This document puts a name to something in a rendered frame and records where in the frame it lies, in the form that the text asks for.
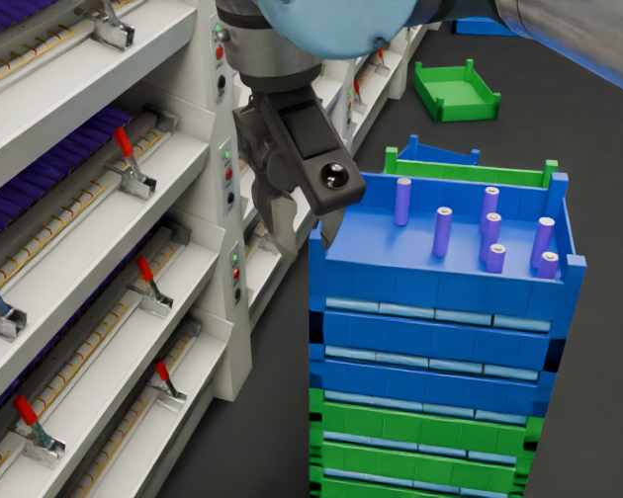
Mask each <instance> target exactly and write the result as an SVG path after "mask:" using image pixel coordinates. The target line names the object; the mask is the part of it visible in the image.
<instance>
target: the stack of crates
mask: <svg viewBox="0 0 623 498"><path fill-rule="evenodd" d="M397 155H398V149H397V148H396V147H387V149H386V160H385V168H384V173H383V174H389V175H401V176H411V177H423V178H434V179H446V180H457V181H469V182H480V183H492V184H503V185H514V186H525V187H537V188H547V189H548V186H549V182H550V177H551V173H552V172H556V173H557V170H558V162H557V161H556V160H546V162H545V166H544V171H543V172H540V171H528V170H516V169H504V168H492V167H482V166H470V165H458V164H446V163H434V162H422V161H410V160H397Z"/></svg>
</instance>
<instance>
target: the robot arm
mask: <svg viewBox="0 0 623 498"><path fill-rule="evenodd" d="M215 2H216V7H217V13H218V16H219V22H220V24H221V29H220V30H219V31H217V32H216V40H217V42H222V43H223V48H224V53H225V59H226V62H227V64H228V65H229V66H230V67H231V68H232V69H234V70H236V71H238V72H239V76H240V80H241V82H242V83H243V84H244V85H245V86H246V87H248V88H250V89H251V94H250V95H249V98H248V104H247V105H246V106H243V107H239V108H236V109H233V110H232V112H233V118H234V123H235V128H236V134H237V139H238V144H239V150H240V155H241V156H242V158H243V159H244V160H245V162H246V163H247V164H248V165H249V167H250V168H251V169H252V171H253V172H254V175H255V179H254V181H253V183H252V185H251V197H252V200H253V204H254V206H255V208H256V210H257V212H258V214H259V215H260V217H261V219H262V221H263V222H264V224H265V226H266V230H267V231H268V233H269V235H270V237H271V239H272V241H273V243H274V245H275V246H276V248H277V249H278V251H279V252H280V254H281V255H282V256H283V257H284V258H285V259H286V260H288V261H289V262H290V263H294V262H296V260H297V258H298V256H299V254H300V251H299V249H298V248H297V247H296V244H295V242H296V238H297V233H296V232H295V230H294V219H295V217H296V215H297V213H298V204H297V202H296V201H295V200H294V199H293V198H292V196H291V195H290V194H291V193H292V192H293V191H294V189H295V188H296V187H300V188H301V190H302V192H303V194H304V196H305V198H306V200H307V202H308V204H309V205H310V207H311V210H312V212H313V214H315V215H317V216H318V218H319V219H320V221H321V232H320V237H321V241H322V245H323V248H324V249H325V250H328V249H330V247H331V246H332V243H333V241H334V239H335V237H336V235H337V233H338V230H339V228H340V225H341V223H342V220H343V217H344V214H345V209H346V207H348V206H351V205H354V204H356V203H359V202H361V201H362V199H363V197H364V195H365V193H366V191H367V185H366V183H365V181H364V179H363V177H362V176H361V174H360V172H359V170H358V168H357V167H356V165H355V163H354V161H353V159H352V158H351V156H350V154H349V152H348V150H347V148H346V146H345V145H344V143H343V141H342V139H341V138H340V136H339V133H338V132H337V130H336V129H335V127H334V125H333V123H332V121H331V120H330V118H329V116H328V114H327V112H326V111H325V109H324V107H323V105H322V103H321V102H320V100H319V98H318V96H317V94H316V93H315V91H314V89H313V87H312V85H311V82H313V80H314V79H316V78H317V76H318V75H319V74H320V71H321V62H322V61H323V60H324V59H332V60H348V59H354V58H358V57H362V56H365V55H368V54H370V53H372V52H374V51H376V50H378V49H380V48H381V47H383V46H384V45H385V44H387V43H388V42H390V41H391V40H392V39H393V38H394V37H395V36H396V35H397V34H398V33H399V32H400V31H401V29H402V28H405V27H412V26H419V25H425V24H432V23H436V22H443V21H450V20H457V19H465V18H472V17H487V18H490V19H492V20H493V21H495V22H497V23H499V24H500V25H502V26H504V27H505V28H507V29H509V30H511V31H513V32H514V33H516V34H518V35H520V36H522V37H525V38H527V39H531V40H535V41H537V42H540V43H542V44H543V45H545V46H547V47H549V48H550V49H552V50H554V51H556V52H558V53H559V54H561V55H563V56H565V57H567V58H568V59H570V60H572V61H574V62H575V63H577V64H579V65H581V66H583V67H584V68H586V69H588V70H590V71H591V72H593V73H595V74H597V75H599V76H600V77H602V78H604V79H606V80H607V81H609V82H611V83H613V84H615V85H616V86H618V87H620V88H622V89H623V0H215ZM251 97H252V100H251ZM253 108H254V110H253V111H252V109H253ZM250 109H251V111H250ZM248 110H249V112H248ZM246 111H247V113H244V112H246ZM243 113H244V114H243ZM240 131H241V133H240ZM241 136H242V139H241ZM242 141H243V144H242ZM243 146H244V147H243ZM281 190H282V191H281ZM283 191H287V192H288V193H285V192H283Z"/></svg>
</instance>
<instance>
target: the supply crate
mask: <svg viewBox="0 0 623 498"><path fill-rule="evenodd" d="M360 174H361V176H362V177H363V179H364V181H365V183H366V185H367V191H366V193H365V195H364V197H363V199H362V201H361V202H359V203H356V204H354V205H351V206H348V207H346V209H345V214H344V217H343V220H342V223H341V225H340V228H339V230H338V233H337V235H336V237H335V239H334V241H333V243H332V246H331V247H330V249H328V250H325V249H324V248H323V245H322V241H321V237H320V232H321V221H320V220H319V223H318V226H317V229H312V230H311V234H310V238H309V293H314V294H323V295H332V296H341V297H350V298H359V299H368V300H376V301H385V302H394V303H403V304H412V305H421V306H430V307H439V308H448V309H457V310H466V311H474V312H483V313H492V314H501V315H510V316H519V317H528V318H537V319H546V320H555V321H564V322H572V320H573V316H574V313H575V309H576V305H577V302H578V298H579V292H580V288H581V284H582V280H583V277H584V273H585V269H586V263H585V258H584V256H579V255H576V251H575V245H574V241H573V236H572V231H571V226H570V221H569V216H568V211H567V206H566V201H565V195H566V191H567V186H568V182H569V179H568V175H567V174H566V173H556V172H552V173H551V177H550V182H549V186H548V189H547V188H537V187H525V186H514V185H503V184H492V183H480V182H469V181H457V180H446V179H434V178H423V177H411V176H401V175H389V174H378V173H366V172H360ZM400 178H408V179H409V180H410V181H411V188H410V199H409V209H408V220H407V224H406V225H397V224H395V223H394V218H395V206H396V193H397V181H398V179H400ZM487 187H494V188H497V189H499V195H498V201H497V206H496V212H495V213H497V214H499V215H500V216H501V223H500V229H499V234H498V239H497V244H500V245H503V246H504V247H505V248H506V253H505V259H504V264H503V269H502V274H493V273H486V269H487V263H484V262H482V261H481V260H480V252H481V246H482V240H483V235H482V234H480V233H479V224H480V218H481V212H482V206H483V200H484V193H485V188H487ZM443 207H445V208H450V209H451V210H452V219H451V226H450V234H449V241H448V249H447V254H446V255H445V256H443V257H438V256H435V255H434V254H433V253H432V248H433V240H434V231H435V223H436V215H437V210H438V209H439V208H443ZM542 217H549V218H552V219H553V220H554V221H555V225H554V230H553V234H552V238H551V242H550V247H549V251H548V252H552V253H555V254H557V255H558V257H559V261H558V265H557V269H556V273H555V277H554V279H553V280H550V279H540V278H537V274H538V270H539V268H535V267H533V266H531V264H530V259H531V254H532V249H533V245H534V240H535V236H536V231H537V227H538V222H539V219H540V218H542Z"/></svg>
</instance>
